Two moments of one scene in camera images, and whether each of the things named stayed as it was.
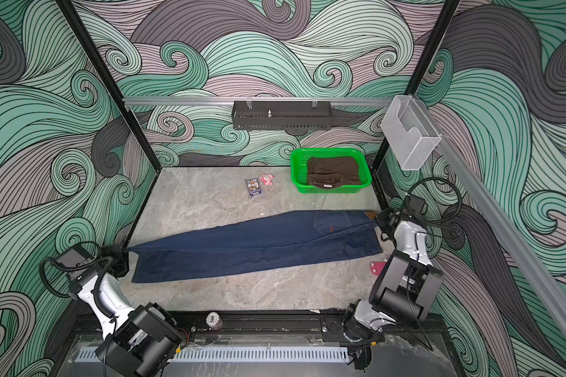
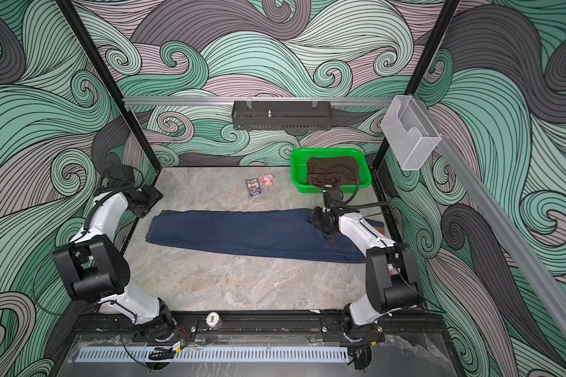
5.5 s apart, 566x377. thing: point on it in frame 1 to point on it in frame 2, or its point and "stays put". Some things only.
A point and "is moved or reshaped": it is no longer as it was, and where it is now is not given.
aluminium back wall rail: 333,101 stays put
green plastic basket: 299,169 stays put
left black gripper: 118,253 to 153,196
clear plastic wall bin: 408,131 stays put
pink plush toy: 266,179 stays put
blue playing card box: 253,187 stays put
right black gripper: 383,219 to 314,217
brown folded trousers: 329,172 stays put
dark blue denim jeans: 269,244 is moved or reshaped
